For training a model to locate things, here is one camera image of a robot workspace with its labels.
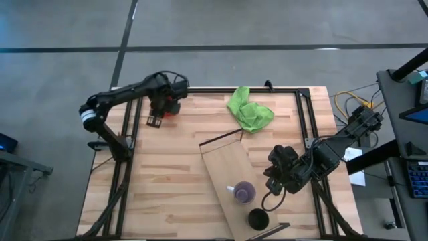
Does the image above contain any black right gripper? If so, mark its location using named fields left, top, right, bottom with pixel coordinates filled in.
left=263, top=144, right=314, bottom=195

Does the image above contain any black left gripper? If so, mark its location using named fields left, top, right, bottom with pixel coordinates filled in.
left=150, top=87, right=188, bottom=116

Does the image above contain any red mug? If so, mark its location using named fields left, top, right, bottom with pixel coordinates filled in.
left=163, top=96, right=180, bottom=119

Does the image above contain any purple mug with white handle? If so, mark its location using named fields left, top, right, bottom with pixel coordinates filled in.
left=226, top=180, right=257, bottom=205

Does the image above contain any dark brown ribbed cup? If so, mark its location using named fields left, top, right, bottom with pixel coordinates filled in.
left=247, top=208, right=270, bottom=232

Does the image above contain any light wooden board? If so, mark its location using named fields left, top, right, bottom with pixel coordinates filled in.
left=199, top=127, right=291, bottom=241

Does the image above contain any green cloth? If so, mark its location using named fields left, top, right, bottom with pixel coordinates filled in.
left=226, top=86, right=276, bottom=134

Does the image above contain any white paper sheet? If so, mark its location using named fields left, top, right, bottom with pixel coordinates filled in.
left=343, top=147, right=367, bottom=187

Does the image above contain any black slanted beam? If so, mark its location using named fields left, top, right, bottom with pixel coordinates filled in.
left=346, top=139, right=402, bottom=175

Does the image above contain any black side desk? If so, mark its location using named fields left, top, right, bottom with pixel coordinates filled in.
left=376, top=68, right=428, bottom=241

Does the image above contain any black keyboard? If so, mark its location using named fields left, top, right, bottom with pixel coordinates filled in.
left=405, top=159, right=428, bottom=200

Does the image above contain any grey metal cart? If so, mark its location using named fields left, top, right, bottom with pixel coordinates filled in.
left=0, top=149, right=54, bottom=241

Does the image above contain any blue screen laptop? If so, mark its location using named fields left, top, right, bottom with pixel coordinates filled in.
left=399, top=106, right=428, bottom=125

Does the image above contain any teal box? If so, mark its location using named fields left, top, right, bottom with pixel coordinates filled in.
left=407, top=70, right=428, bottom=85

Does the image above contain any black slanted pole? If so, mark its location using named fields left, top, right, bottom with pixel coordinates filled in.
left=390, top=48, right=428, bottom=83

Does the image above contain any blue lit device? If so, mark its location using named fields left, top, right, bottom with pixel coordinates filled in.
left=0, top=133, right=19, bottom=154

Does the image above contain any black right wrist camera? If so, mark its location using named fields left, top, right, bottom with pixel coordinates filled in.
left=266, top=178, right=284, bottom=197

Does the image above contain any brown camera cable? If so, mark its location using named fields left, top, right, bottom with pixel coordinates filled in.
left=261, top=189, right=286, bottom=212

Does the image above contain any black aluminium table frame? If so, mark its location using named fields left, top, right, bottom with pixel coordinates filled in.
left=100, top=86, right=338, bottom=240

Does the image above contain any yellow cable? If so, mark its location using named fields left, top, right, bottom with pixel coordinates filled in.
left=334, top=90, right=381, bottom=121

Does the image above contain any black triangular bracket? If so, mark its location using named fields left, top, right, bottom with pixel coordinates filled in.
left=405, top=141, right=427, bottom=157

